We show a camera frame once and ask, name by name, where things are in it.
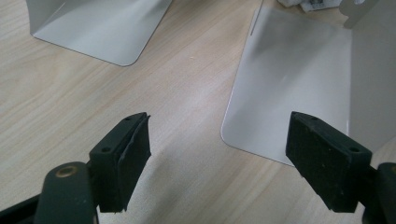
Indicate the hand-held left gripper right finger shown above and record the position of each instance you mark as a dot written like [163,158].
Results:
[327,161]

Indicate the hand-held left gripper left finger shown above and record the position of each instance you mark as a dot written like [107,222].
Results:
[121,168]

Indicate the expandable grey metal bookend rack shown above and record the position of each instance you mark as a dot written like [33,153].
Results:
[289,93]

